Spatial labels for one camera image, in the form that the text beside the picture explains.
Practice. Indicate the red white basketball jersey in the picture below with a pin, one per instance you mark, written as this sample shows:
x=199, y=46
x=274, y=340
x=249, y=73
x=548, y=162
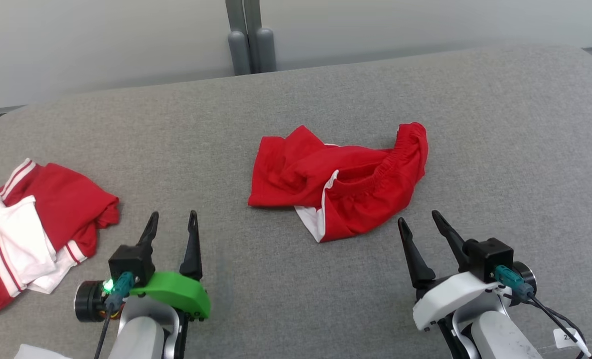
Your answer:
x=62, y=204

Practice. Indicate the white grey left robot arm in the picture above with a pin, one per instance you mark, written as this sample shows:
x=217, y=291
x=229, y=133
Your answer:
x=141, y=334

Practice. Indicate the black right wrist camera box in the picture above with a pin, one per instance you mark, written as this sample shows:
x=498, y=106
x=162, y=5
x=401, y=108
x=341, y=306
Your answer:
x=493, y=257

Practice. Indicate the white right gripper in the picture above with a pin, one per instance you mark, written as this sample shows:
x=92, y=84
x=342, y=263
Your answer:
x=450, y=294

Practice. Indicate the red shorts with white trim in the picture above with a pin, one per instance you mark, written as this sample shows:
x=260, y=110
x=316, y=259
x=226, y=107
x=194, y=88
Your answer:
x=351, y=184

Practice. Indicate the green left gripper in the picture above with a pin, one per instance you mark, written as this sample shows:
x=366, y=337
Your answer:
x=176, y=291

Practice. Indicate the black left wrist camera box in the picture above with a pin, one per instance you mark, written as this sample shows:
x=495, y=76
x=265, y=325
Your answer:
x=131, y=262

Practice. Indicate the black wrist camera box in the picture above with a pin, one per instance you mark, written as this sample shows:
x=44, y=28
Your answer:
x=493, y=257
x=131, y=262

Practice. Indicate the grey partition post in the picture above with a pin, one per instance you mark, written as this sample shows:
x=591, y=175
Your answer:
x=238, y=50
x=263, y=47

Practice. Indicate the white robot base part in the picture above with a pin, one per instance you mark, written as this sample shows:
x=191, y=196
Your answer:
x=37, y=353

